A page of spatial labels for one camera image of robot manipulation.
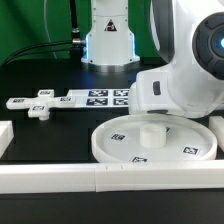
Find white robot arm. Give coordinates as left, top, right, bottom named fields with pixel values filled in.
left=82, top=0, right=224, bottom=118

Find black cables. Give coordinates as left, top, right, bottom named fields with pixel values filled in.
left=0, top=0, right=87, bottom=68

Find white marker sheet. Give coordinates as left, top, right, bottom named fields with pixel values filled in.
left=68, top=89, right=129, bottom=108

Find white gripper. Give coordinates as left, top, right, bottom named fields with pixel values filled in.
left=128, top=69, right=174, bottom=114

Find white left fence block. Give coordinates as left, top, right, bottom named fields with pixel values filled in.
left=0, top=121, right=14, bottom=158

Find white cross-shaped table base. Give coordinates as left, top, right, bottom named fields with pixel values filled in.
left=6, top=89, right=75, bottom=121

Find white right fence block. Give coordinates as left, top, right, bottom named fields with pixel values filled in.
left=209, top=116, right=224, bottom=152

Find white fence block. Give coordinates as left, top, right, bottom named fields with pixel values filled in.
left=0, top=121, right=14, bottom=158
left=209, top=116, right=224, bottom=152

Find white front fence bar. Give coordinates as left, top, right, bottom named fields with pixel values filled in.
left=0, top=160, right=224, bottom=194

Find white round table top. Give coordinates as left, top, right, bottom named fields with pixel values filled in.
left=91, top=114, right=218, bottom=163

